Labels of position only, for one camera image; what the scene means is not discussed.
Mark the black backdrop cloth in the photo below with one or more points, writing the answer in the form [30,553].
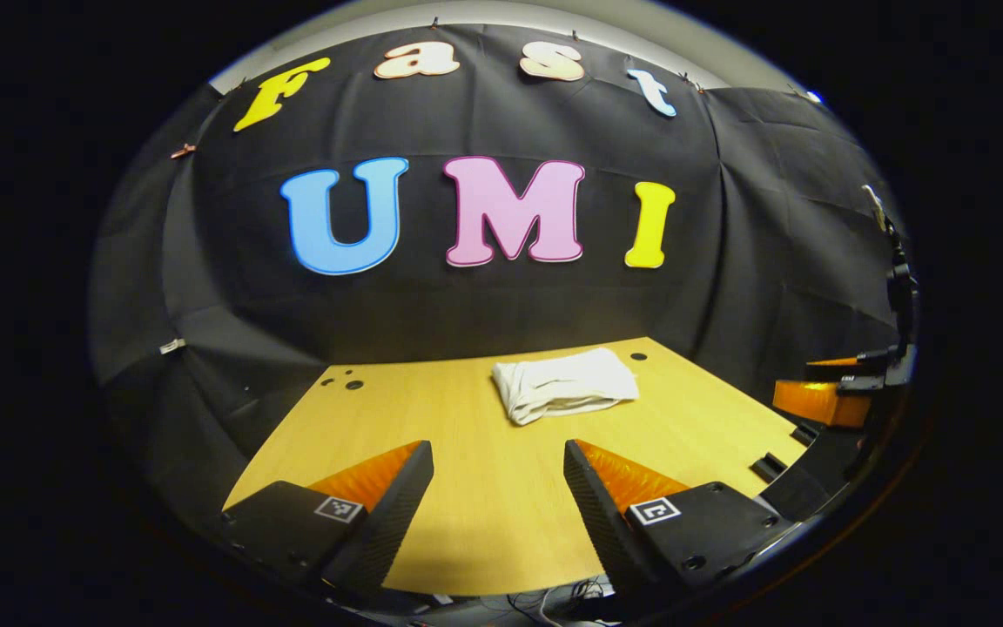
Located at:
[510,305]

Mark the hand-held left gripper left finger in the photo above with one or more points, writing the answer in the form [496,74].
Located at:
[388,522]

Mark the small orange clip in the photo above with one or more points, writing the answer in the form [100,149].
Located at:
[182,151]

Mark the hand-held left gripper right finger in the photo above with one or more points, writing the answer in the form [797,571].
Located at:
[597,522]

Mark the white jeans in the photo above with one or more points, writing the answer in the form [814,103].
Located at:
[562,383]

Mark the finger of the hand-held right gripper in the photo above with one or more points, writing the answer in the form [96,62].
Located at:
[819,402]
[832,360]

